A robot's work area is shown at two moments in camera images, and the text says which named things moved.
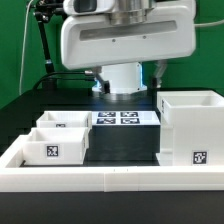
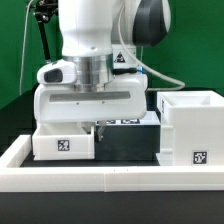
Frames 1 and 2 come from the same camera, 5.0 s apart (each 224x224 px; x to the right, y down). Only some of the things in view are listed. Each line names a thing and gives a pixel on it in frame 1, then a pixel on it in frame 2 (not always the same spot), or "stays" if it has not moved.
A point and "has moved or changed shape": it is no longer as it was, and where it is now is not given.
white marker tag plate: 124,118 stays
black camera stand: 42,13 stays
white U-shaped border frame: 104,179 stays
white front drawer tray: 55,146 has moved or changed shape
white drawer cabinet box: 191,128 stays
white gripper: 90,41 → 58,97
